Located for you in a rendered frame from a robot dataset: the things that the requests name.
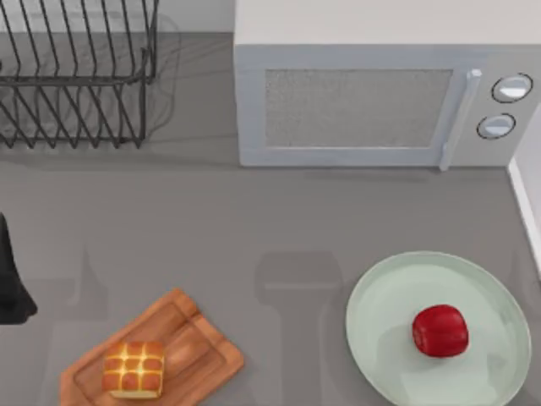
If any microwave oven door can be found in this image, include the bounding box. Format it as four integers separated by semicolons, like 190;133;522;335
234;44;487;168

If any wooden cutting board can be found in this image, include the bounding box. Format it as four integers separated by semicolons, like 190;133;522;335
59;288;245;406

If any pale green plate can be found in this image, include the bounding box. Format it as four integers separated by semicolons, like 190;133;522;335
345;250;533;406

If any pale microwave oven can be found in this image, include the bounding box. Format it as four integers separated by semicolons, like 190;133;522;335
233;0;541;173

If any red apple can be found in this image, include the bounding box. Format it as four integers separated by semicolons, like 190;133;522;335
412;304;470;359

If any square bread loaf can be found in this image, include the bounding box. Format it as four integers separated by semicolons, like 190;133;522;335
101;340;166;401

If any small microwave knob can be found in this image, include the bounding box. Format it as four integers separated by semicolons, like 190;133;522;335
476;112;517;140

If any large microwave knob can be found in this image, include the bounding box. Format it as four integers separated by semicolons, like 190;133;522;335
490;72;534;104

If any microwave door handle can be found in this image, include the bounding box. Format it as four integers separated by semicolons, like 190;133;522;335
438;69;484;173

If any black wire dish rack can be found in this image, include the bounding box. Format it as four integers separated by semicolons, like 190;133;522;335
0;0;161;150

